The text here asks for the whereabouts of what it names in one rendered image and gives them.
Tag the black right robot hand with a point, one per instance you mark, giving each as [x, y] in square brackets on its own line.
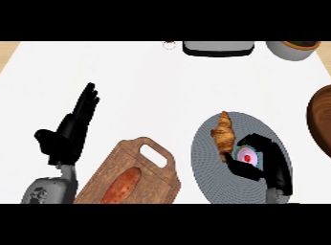
[276, 159]

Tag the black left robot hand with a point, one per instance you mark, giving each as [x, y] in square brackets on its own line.
[68, 134]

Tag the pink frosted cupcake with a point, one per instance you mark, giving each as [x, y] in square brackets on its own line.
[247, 157]

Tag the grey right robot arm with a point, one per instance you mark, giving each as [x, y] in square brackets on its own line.
[275, 197]

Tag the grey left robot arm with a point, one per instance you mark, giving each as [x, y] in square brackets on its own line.
[50, 189]

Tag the grey round placemat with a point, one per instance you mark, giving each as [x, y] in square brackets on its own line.
[210, 178]

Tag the golden brown croissant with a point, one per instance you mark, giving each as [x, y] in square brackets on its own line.
[223, 134]

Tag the orange sweet potato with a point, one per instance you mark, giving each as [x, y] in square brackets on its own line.
[121, 186]

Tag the brown wooden cutting board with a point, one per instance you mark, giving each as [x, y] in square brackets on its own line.
[149, 188]

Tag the grey plant pot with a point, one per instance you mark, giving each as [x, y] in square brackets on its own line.
[292, 51]

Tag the small clear glass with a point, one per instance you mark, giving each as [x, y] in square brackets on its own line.
[168, 45]

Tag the grey and black appliance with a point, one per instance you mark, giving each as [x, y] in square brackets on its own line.
[217, 48]

